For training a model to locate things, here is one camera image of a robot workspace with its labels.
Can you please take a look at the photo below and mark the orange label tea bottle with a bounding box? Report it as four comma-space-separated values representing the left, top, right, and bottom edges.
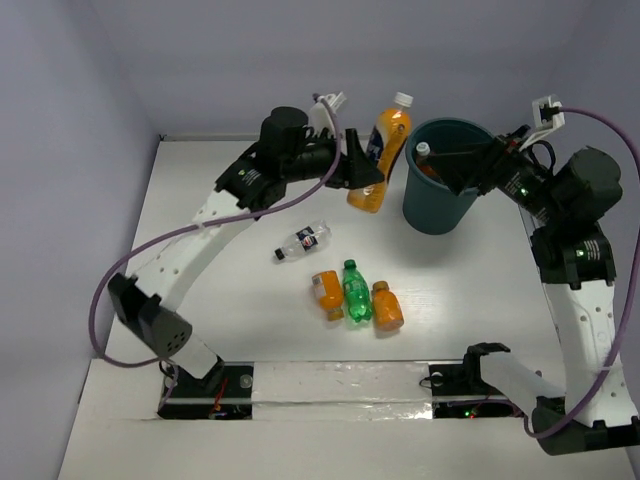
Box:
415, 142, 441, 182

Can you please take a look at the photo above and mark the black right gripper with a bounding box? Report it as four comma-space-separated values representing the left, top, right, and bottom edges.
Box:
428, 122, 566, 222

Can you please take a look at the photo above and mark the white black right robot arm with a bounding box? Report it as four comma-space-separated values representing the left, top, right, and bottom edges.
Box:
428, 136, 639, 456

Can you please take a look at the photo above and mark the yellow blue milk tea bottle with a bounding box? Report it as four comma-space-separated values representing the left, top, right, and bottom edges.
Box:
347, 92, 413, 213

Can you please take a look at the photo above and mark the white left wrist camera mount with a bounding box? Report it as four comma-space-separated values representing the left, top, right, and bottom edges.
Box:
308, 91, 347, 137

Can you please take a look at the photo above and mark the clear pepsi bottle black cap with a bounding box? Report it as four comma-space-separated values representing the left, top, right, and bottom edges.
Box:
274, 220, 332, 261

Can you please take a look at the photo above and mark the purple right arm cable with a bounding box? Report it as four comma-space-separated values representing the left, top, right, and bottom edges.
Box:
522, 104, 640, 440

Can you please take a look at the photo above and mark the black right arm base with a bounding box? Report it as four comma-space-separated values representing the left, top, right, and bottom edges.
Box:
419, 342, 524, 419

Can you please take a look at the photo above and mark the orange juice bottle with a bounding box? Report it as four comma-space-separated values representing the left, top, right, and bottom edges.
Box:
312, 270, 344, 321
372, 281, 404, 332

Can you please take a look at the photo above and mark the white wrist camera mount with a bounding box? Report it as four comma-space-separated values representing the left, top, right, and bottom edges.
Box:
519, 94, 566, 152
308, 91, 347, 137

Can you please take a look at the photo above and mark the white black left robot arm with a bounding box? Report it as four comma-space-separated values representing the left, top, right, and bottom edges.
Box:
107, 94, 382, 395

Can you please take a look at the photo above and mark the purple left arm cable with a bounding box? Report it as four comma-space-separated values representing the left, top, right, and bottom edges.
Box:
88, 92, 344, 416

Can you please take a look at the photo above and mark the teal plastic bin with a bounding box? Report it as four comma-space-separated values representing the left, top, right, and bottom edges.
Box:
402, 118, 494, 235

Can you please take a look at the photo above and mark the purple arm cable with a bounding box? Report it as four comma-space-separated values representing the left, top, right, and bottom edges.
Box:
88, 92, 344, 416
522, 104, 640, 440

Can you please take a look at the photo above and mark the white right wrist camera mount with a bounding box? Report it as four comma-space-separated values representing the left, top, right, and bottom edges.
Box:
519, 94, 566, 152

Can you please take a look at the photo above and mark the green sprite bottle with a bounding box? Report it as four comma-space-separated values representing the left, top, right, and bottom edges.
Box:
342, 259, 374, 328

